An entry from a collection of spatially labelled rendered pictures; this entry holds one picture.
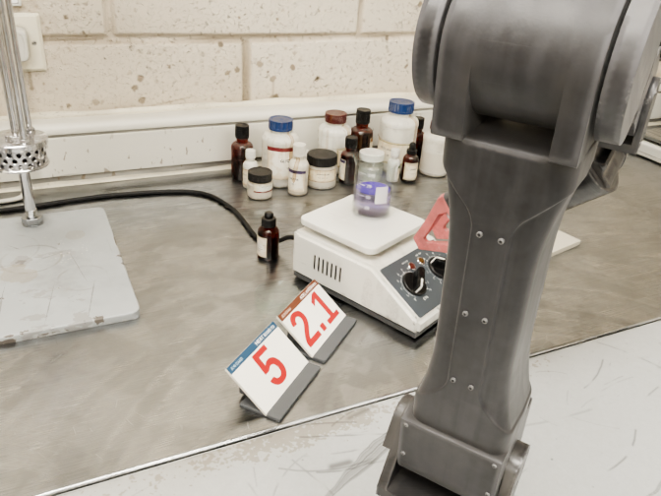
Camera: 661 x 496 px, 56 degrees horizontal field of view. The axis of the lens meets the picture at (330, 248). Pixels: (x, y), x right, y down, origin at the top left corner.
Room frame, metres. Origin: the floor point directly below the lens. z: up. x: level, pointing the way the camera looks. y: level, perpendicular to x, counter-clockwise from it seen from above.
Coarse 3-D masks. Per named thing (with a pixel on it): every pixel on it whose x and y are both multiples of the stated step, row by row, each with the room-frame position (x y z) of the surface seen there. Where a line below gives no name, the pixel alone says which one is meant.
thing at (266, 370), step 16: (272, 336) 0.53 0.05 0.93; (256, 352) 0.50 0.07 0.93; (272, 352) 0.51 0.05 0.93; (288, 352) 0.52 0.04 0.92; (240, 368) 0.47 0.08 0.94; (256, 368) 0.48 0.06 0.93; (272, 368) 0.49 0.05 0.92; (288, 368) 0.51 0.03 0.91; (256, 384) 0.47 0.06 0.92; (272, 384) 0.48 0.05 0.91
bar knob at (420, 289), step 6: (420, 270) 0.63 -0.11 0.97; (408, 276) 0.64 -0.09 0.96; (414, 276) 0.63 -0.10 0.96; (420, 276) 0.63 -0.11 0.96; (408, 282) 0.63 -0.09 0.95; (414, 282) 0.62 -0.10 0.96; (420, 282) 0.62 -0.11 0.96; (408, 288) 0.62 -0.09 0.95; (414, 288) 0.62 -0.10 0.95; (420, 288) 0.61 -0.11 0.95; (426, 288) 0.63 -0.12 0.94; (414, 294) 0.62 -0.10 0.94; (420, 294) 0.62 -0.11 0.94
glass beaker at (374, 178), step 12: (360, 156) 0.76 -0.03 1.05; (372, 156) 0.76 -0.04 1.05; (384, 156) 0.76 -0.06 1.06; (360, 168) 0.72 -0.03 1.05; (372, 168) 0.71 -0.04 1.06; (384, 168) 0.72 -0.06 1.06; (360, 180) 0.72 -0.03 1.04; (372, 180) 0.71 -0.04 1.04; (384, 180) 0.72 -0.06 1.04; (360, 192) 0.72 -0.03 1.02; (372, 192) 0.71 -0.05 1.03; (384, 192) 0.72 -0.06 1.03; (360, 204) 0.72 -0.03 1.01; (372, 204) 0.71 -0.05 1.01; (384, 204) 0.72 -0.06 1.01; (360, 216) 0.72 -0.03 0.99; (372, 216) 0.71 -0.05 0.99; (384, 216) 0.72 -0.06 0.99
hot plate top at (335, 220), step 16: (320, 208) 0.74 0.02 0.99; (336, 208) 0.74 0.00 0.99; (304, 224) 0.70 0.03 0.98; (320, 224) 0.69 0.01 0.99; (336, 224) 0.69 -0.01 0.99; (352, 224) 0.70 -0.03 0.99; (368, 224) 0.70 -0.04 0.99; (384, 224) 0.70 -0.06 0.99; (400, 224) 0.71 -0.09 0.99; (416, 224) 0.71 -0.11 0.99; (336, 240) 0.67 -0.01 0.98; (352, 240) 0.66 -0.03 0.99; (368, 240) 0.66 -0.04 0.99; (384, 240) 0.66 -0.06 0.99; (400, 240) 0.68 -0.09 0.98
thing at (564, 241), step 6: (558, 234) 0.88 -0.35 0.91; (564, 234) 0.88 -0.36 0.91; (558, 240) 0.86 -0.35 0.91; (564, 240) 0.86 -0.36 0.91; (570, 240) 0.86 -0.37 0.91; (576, 240) 0.87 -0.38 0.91; (558, 246) 0.84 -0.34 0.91; (564, 246) 0.84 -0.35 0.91; (570, 246) 0.85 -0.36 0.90; (552, 252) 0.82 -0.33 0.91; (558, 252) 0.83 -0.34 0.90
